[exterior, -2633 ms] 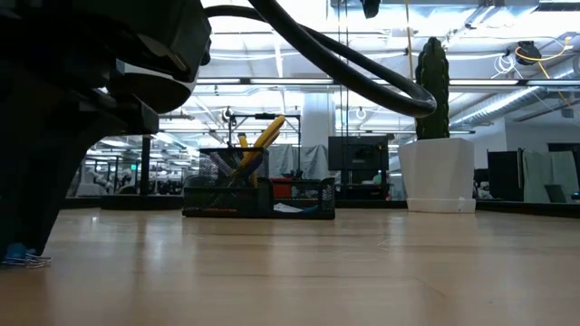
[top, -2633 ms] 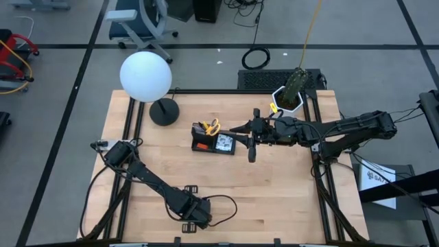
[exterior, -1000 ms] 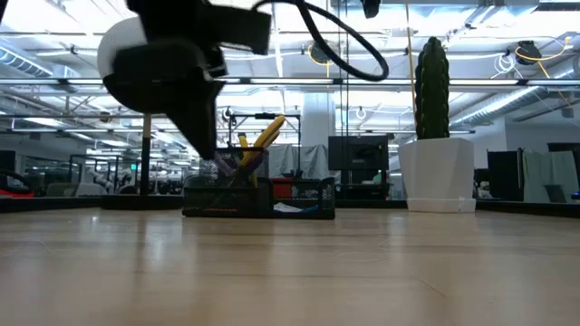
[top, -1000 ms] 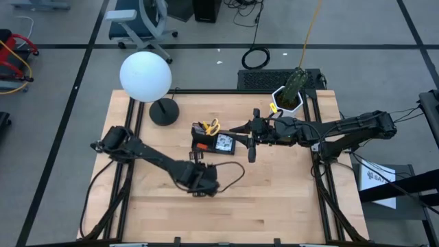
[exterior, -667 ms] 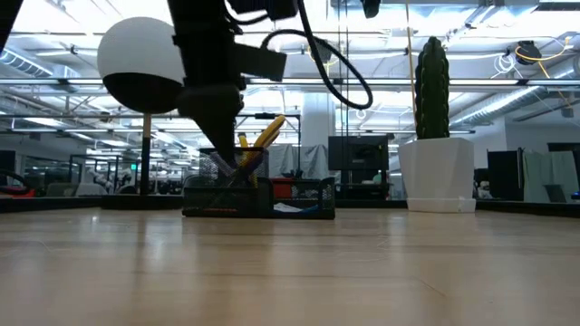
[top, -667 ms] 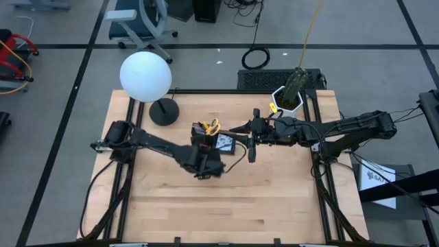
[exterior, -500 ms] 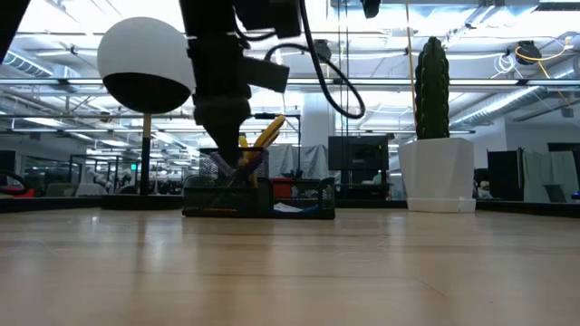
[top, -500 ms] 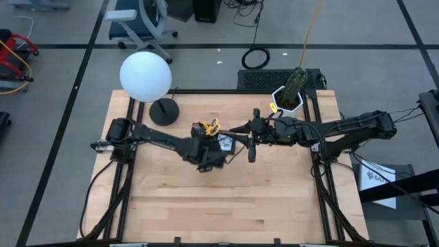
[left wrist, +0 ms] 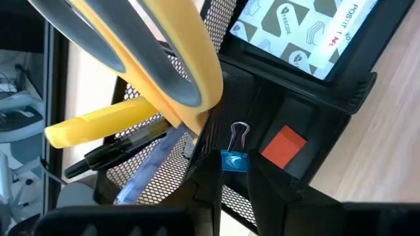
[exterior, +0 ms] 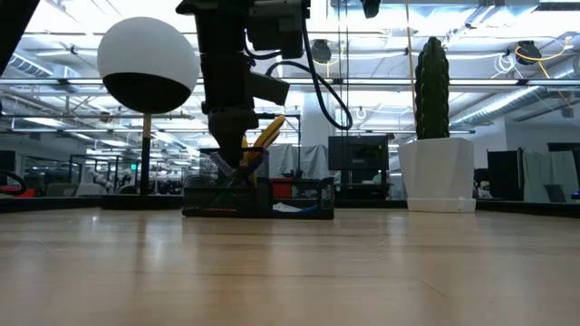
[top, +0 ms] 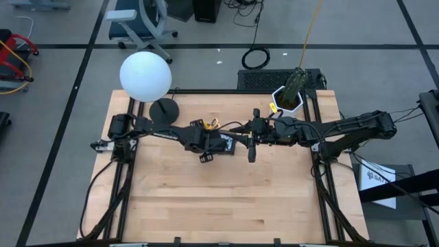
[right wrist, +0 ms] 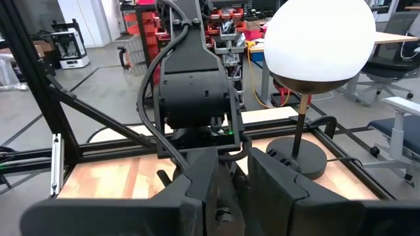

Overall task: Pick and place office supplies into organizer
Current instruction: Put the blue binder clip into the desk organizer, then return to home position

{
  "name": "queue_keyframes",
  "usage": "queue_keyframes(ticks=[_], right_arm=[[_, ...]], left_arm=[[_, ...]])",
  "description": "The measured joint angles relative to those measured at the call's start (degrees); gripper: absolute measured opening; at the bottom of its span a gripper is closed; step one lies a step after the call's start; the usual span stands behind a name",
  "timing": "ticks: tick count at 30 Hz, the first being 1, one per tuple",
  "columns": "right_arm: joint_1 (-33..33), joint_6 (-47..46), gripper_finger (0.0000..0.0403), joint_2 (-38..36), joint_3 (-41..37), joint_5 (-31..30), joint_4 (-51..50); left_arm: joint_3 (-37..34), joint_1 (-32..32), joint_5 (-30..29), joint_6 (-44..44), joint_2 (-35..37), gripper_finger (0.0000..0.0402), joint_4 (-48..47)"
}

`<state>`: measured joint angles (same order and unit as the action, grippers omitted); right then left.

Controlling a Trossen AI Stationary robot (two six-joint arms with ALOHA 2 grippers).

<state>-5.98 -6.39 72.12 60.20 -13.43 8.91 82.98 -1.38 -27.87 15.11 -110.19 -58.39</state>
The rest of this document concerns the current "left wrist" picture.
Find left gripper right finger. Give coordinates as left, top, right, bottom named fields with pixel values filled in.
left=247, top=149, right=420, bottom=236

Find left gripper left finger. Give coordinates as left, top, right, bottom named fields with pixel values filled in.
left=34, top=149, right=224, bottom=236

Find purple-blue marbled pen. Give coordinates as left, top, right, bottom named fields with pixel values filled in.
left=113, top=126, right=188, bottom=206

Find black pen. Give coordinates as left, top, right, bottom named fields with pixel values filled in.
left=64, top=119, right=171, bottom=180

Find orange eraser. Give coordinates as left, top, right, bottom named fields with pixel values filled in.
left=261, top=124, right=308, bottom=170

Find yellow pen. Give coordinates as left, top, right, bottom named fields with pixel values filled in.
left=44, top=96, right=160, bottom=149

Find yellow handled scissors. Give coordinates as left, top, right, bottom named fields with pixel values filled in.
left=28, top=0, right=224, bottom=137

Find blue sticky note pad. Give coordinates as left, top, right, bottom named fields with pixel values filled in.
left=228, top=0, right=380, bottom=81

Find black mesh desk organizer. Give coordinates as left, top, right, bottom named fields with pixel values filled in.
left=93, top=0, right=416, bottom=235

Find grey office chair blue seat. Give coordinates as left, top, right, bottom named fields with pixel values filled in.
left=0, top=49, right=45, bottom=230

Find white globe table lamp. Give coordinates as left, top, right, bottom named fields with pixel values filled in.
left=55, top=181, right=100, bottom=210

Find black aluminium table frame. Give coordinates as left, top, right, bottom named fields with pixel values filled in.
left=42, top=19, right=70, bottom=210

